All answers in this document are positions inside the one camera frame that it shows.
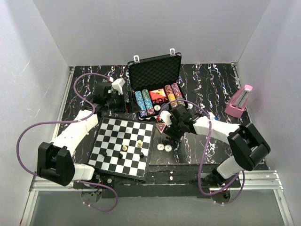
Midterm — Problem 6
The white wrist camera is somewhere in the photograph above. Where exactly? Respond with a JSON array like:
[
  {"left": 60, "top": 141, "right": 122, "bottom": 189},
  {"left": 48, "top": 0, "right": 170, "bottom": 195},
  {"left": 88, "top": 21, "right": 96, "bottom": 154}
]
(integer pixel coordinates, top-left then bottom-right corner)
[
  {"left": 159, "top": 111, "right": 172, "bottom": 127},
  {"left": 111, "top": 78, "right": 125, "bottom": 95}
]

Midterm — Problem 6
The red playing card deck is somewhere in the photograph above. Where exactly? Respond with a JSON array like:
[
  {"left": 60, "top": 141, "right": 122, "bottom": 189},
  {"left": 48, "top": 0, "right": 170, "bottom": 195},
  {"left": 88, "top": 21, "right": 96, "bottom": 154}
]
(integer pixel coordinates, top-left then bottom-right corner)
[{"left": 149, "top": 89, "right": 167, "bottom": 100}]

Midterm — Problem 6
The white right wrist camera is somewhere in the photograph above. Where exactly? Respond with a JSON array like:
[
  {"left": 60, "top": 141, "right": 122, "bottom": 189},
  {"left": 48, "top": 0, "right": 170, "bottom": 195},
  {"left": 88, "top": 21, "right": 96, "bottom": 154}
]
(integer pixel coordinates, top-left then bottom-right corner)
[{"left": 159, "top": 111, "right": 172, "bottom": 127}]

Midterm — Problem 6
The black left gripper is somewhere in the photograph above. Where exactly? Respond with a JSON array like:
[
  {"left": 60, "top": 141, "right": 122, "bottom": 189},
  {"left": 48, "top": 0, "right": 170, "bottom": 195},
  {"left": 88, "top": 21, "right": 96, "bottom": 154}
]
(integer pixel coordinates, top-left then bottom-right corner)
[{"left": 106, "top": 91, "right": 142, "bottom": 114}]

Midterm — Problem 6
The red yellow chip column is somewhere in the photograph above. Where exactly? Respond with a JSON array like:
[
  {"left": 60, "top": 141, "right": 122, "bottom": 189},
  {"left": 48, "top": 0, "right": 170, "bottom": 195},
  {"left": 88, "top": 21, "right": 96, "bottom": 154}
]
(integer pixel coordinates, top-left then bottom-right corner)
[{"left": 164, "top": 85, "right": 178, "bottom": 108}]

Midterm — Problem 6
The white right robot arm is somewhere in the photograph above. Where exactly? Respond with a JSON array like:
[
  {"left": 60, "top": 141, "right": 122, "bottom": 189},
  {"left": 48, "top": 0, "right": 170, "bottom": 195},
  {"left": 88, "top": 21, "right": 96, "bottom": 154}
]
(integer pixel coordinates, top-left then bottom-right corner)
[{"left": 159, "top": 105, "right": 271, "bottom": 187}]

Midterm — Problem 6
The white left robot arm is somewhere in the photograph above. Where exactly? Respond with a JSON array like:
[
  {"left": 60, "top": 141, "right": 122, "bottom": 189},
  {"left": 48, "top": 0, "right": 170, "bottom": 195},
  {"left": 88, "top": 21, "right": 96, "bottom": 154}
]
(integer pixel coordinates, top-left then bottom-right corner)
[{"left": 37, "top": 79, "right": 126, "bottom": 188}]

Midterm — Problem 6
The pink metronome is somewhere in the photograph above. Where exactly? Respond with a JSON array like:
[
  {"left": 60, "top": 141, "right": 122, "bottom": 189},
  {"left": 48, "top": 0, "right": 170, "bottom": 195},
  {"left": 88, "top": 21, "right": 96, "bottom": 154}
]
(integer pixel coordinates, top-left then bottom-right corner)
[{"left": 225, "top": 85, "right": 253, "bottom": 118}]

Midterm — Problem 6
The black poker set case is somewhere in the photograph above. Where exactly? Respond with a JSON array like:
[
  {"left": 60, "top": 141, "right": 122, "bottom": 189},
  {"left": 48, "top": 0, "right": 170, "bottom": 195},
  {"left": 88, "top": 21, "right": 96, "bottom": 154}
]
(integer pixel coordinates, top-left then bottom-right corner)
[{"left": 127, "top": 48, "right": 189, "bottom": 121}]

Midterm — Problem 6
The white single chip in case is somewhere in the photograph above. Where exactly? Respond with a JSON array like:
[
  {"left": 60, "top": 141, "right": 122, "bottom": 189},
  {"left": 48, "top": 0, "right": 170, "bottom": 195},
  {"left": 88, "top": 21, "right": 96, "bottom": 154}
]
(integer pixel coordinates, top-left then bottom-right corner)
[{"left": 154, "top": 105, "right": 161, "bottom": 111}]

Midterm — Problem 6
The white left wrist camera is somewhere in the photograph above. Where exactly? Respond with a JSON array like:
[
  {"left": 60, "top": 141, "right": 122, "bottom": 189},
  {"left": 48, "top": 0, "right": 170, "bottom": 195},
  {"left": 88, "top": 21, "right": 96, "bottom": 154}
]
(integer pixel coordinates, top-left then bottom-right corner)
[{"left": 111, "top": 78, "right": 125, "bottom": 95}]

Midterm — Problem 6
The purple red chip column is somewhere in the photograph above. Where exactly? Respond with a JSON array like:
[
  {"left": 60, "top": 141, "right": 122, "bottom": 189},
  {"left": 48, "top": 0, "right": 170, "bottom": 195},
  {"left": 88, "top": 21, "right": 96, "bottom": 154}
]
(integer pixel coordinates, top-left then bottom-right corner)
[{"left": 168, "top": 83, "right": 186, "bottom": 107}]

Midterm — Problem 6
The aluminium rail frame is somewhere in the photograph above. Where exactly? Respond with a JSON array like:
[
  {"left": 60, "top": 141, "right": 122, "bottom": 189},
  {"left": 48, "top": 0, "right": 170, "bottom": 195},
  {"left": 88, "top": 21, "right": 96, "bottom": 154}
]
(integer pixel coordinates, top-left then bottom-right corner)
[{"left": 21, "top": 64, "right": 294, "bottom": 226}]

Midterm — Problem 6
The green blue chip column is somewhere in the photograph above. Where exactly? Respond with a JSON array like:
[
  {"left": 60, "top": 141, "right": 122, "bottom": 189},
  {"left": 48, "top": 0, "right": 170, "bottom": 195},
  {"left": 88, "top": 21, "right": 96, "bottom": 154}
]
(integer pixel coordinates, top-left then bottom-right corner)
[{"left": 142, "top": 89, "right": 155, "bottom": 115}]

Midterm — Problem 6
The light blue chip column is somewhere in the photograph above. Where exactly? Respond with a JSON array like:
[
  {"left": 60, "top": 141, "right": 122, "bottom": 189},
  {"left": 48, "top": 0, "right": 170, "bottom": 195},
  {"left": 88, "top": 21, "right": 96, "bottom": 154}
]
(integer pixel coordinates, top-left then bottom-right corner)
[{"left": 135, "top": 91, "right": 148, "bottom": 117}]

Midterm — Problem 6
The white loose poker chip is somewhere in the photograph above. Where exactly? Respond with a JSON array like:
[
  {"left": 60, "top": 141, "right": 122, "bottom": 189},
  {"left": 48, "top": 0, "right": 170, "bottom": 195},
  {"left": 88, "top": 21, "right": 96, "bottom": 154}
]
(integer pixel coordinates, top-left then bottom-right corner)
[
  {"left": 157, "top": 144, "right": 165, "bottom": 151},
  {"left": 164, "top": 145, "right": 172, "bottom": 152}
]

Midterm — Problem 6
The triangular all-in marker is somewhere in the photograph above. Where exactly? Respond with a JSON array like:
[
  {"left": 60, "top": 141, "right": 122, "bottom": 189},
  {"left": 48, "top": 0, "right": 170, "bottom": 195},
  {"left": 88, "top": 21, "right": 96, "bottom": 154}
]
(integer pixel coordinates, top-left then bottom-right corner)
[{"left": 156, "top": 123, "right": 166, "bottom": 134}]

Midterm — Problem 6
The black white chess board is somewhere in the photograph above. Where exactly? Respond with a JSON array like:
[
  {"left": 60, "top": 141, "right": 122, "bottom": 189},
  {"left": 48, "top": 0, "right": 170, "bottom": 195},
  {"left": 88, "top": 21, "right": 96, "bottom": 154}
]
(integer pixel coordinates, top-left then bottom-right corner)
[{"left": 87, "top": 117, "right": 156, "bottom": 181}]

